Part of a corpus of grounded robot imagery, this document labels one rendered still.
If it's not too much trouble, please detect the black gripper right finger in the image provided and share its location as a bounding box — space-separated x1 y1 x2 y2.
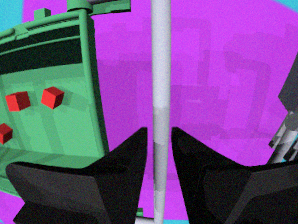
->
172 127 298 224

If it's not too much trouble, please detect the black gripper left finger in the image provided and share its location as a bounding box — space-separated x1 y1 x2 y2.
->
5 127 148 224

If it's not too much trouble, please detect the green plastic tray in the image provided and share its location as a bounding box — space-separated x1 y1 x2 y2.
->
0 0 132 198

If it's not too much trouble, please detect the small red block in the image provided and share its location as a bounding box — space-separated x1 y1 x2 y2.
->
41 85 65 109
5 91 31 112
0 123 13 144

